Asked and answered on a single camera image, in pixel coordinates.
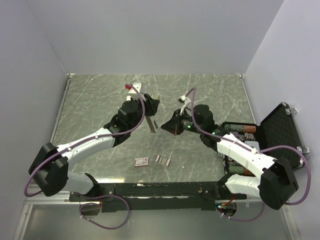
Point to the white stapler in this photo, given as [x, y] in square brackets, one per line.
[151, 119]

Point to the black poker chip case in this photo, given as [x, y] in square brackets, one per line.
[277, 128]

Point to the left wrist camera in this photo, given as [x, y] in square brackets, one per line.
[135, 89]

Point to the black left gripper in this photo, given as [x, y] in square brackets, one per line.
[151, 104]

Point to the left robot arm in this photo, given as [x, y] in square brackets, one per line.
[51, 167]

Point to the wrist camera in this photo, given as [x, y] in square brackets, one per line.
[135, 89]
[184, 99]

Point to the staple strip pack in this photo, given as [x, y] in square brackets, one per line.
[163, 160]

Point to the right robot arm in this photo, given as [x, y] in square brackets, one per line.
[273, 179]

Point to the red white staple box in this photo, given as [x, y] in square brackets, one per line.
[141, 162]

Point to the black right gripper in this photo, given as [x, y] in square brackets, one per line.
[174, 125]

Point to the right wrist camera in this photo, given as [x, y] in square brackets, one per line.
[184, 99]

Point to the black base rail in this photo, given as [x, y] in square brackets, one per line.
[158, 196]

